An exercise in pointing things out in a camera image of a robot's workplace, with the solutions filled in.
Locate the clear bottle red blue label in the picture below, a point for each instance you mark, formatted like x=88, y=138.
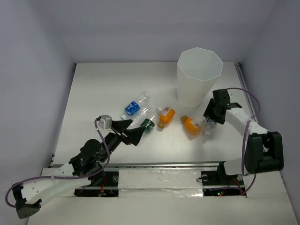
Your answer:
x=209, y=127

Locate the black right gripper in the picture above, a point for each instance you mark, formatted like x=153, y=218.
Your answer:
x=209, y=112

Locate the aluminium front rail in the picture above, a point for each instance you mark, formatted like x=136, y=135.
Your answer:
x=150, y=157

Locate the aluminium rail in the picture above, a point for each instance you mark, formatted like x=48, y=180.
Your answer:
x=252, y=101
x=150, y=157

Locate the white octagonal plastic bin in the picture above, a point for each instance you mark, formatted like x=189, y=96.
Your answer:
x=197, y=72

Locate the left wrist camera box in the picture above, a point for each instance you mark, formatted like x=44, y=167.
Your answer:
x=103, y=122

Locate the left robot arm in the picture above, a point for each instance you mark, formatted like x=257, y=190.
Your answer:
x=84, y=169

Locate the aluminium right side rail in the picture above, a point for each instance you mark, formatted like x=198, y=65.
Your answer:
x=252, y=101

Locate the orange bottle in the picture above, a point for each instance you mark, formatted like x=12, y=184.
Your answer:
x=192, y=127
x=166, y=116

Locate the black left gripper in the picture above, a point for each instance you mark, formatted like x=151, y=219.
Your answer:
x=122, y=134

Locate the clear bottle green label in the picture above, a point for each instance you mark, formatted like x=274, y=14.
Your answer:
x=151, y=120

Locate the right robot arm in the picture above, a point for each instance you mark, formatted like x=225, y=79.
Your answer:
x=262, y=150

